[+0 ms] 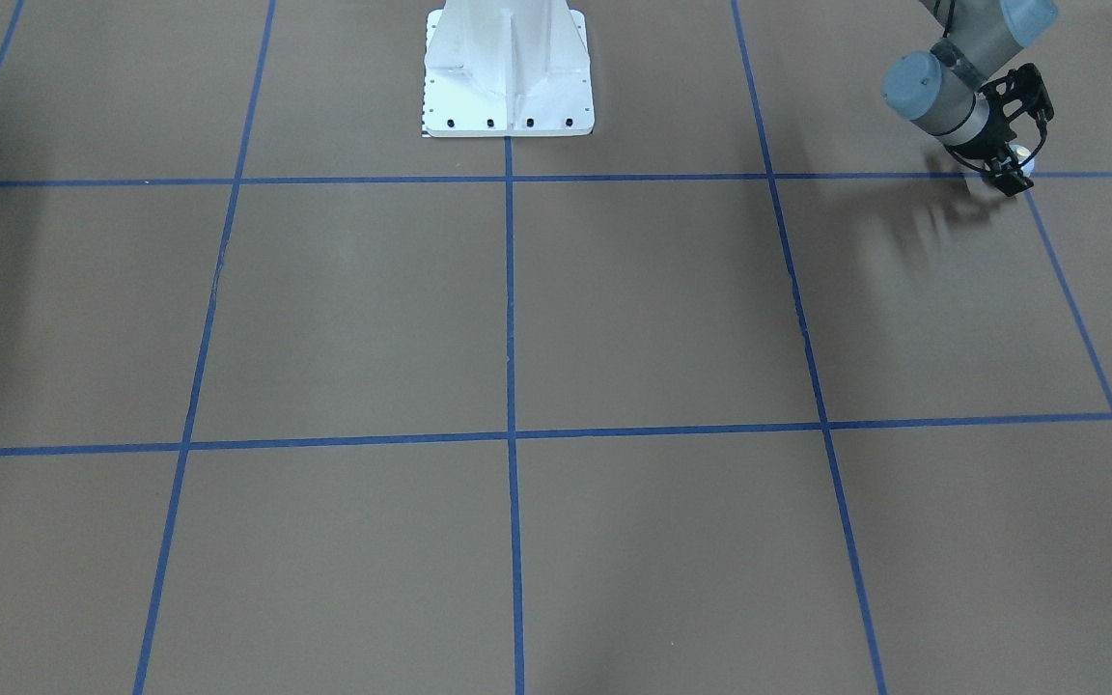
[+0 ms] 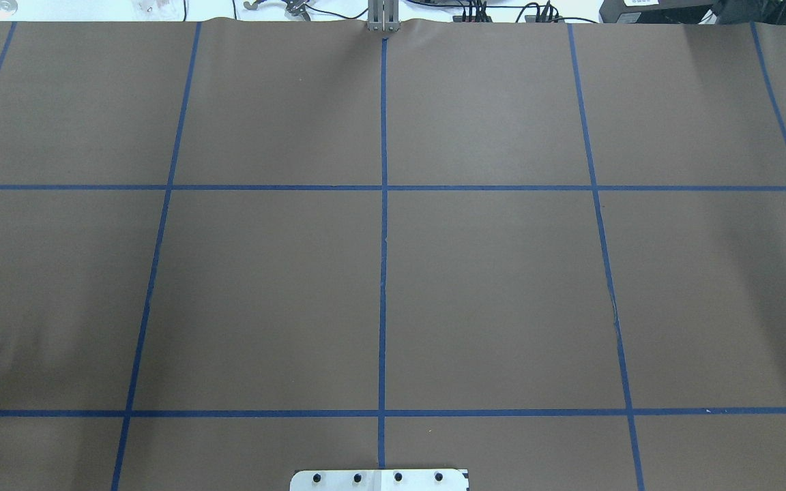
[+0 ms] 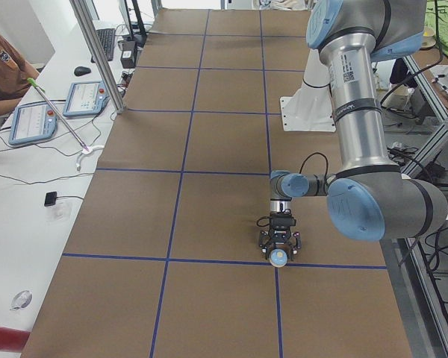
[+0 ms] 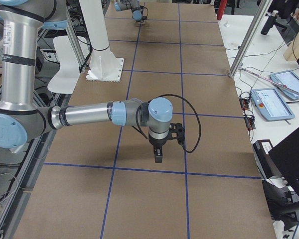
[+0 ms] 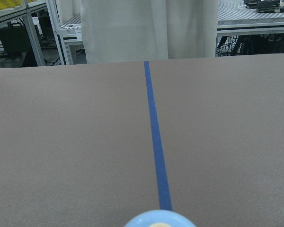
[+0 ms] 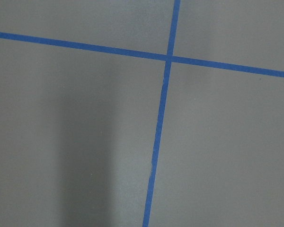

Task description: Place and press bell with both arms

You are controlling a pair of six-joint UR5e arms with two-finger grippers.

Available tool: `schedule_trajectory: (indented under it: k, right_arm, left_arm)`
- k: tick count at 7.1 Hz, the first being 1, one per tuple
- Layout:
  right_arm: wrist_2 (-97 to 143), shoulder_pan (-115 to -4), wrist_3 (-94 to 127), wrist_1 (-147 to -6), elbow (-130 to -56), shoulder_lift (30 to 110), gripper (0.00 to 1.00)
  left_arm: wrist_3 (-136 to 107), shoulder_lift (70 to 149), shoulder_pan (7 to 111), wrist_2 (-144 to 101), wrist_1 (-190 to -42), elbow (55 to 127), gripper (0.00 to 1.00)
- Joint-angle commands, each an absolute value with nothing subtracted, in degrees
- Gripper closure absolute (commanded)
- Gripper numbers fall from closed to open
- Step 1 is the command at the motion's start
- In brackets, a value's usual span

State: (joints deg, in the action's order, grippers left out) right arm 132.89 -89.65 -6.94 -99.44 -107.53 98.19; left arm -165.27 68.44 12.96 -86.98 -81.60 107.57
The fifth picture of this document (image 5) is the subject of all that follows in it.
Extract brown paper table cover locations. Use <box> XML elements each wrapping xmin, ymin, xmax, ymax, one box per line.
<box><xmin>0</xmin><ymin>54</ymin><xmax>284</xmax><ymax>227</ymax></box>

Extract white curtain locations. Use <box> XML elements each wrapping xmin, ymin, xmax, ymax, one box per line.
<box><xmin>59</xmin><ymin>0</ymin><xmax>219</xmax><ymax>64</ymax></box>

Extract aluminium frame shelf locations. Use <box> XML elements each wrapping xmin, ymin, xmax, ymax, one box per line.
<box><xmin>0</xmin><ymin>0</ymin><xmax>84</xmax><ymax>67</ymax></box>

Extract aluminium frame table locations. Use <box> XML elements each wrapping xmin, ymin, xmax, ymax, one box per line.
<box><xmin>216</xmin><ymin>0</ymin><xmax>284</xmax><ymax>56</ymax></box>

